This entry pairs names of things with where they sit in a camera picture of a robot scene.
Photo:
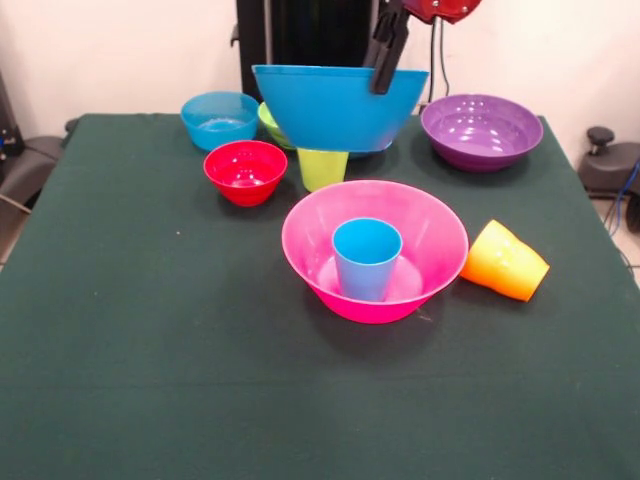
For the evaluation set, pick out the blue cup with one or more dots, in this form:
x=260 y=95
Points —
x=367 y=270

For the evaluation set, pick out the orange cup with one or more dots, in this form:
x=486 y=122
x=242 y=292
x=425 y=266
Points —
x=530 y=277
x=490 y=252

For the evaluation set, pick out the dark grey machine base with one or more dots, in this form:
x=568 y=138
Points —
x=30 y=165
x=610 y=170

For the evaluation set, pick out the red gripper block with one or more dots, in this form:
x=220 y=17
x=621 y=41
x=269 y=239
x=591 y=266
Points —
x=445 y=10

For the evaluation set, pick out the small green bowl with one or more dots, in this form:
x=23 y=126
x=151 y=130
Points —
x=272 y=125

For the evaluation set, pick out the small blue bowl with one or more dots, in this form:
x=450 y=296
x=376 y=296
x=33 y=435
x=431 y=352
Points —
x=220 y=132

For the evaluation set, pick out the dark green tablecloth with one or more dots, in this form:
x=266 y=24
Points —
x=150 y=325

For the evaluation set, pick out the small red bowl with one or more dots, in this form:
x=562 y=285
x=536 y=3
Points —
x=245 y=185

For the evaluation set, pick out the large blue bowl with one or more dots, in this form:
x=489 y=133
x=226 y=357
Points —
x=325 y=110

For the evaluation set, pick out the large pink bowl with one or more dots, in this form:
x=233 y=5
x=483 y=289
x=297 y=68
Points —
x=425 y=220

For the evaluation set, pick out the green cup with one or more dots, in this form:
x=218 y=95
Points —
x=322 y=170

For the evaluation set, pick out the large purple bowl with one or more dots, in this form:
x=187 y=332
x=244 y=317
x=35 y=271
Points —
x=480 y=135

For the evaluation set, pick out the black pedestal column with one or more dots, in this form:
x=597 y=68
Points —
x=310 y=35

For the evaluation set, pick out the black equipment case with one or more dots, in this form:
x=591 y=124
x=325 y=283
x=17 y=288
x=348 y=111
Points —
x=6 y=125

